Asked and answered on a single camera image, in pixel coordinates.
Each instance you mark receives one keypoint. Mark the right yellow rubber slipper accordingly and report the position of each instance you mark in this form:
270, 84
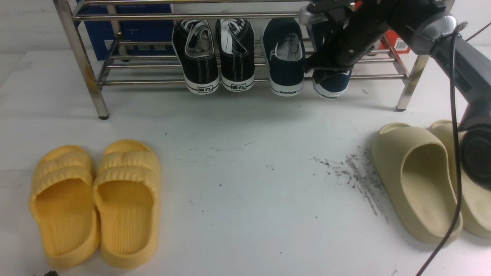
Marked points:
127, 194

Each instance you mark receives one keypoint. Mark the left yellow rubber slipper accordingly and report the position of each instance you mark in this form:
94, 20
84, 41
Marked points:
62, 204

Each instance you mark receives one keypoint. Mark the dark object at bottom edge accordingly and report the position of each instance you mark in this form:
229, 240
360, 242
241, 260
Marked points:
51, 273

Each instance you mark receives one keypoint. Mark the black canvas sneaker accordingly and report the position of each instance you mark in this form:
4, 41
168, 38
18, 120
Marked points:
236, 41
193, 45

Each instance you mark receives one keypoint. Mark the left black canvas sneaker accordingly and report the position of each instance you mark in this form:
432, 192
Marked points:
193, 45

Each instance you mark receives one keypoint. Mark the red cardboard box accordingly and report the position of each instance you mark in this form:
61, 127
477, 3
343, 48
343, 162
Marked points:
397, 43

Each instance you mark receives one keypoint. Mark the navy slip-on shoe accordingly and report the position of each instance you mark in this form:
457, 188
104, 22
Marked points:
328, 84
284, 53

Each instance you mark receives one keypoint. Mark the right black canvas sneaker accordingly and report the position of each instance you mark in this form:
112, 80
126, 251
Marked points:
236, 41

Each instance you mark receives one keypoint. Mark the right beige foam slide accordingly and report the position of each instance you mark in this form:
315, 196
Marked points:
476, 201

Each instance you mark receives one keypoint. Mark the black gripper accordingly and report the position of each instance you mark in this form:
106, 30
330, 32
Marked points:
367, 24

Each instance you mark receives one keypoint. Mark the beige foam slide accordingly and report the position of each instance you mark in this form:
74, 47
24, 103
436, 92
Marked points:
476, 201
413, 166

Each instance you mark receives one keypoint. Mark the blue cardboard box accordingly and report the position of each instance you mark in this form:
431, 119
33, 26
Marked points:
101, 32

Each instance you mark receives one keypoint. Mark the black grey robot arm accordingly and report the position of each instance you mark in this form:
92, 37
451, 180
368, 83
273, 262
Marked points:
468, 71

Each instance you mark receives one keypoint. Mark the stainless steel shoe rack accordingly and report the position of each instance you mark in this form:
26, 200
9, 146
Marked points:
104, 10

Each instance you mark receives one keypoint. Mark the yellow rubber slipper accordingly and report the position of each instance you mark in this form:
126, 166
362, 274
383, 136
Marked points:
62, 204
127, 194

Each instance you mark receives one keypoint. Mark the left beige foam slide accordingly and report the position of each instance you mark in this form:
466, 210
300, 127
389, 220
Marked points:
413, 166

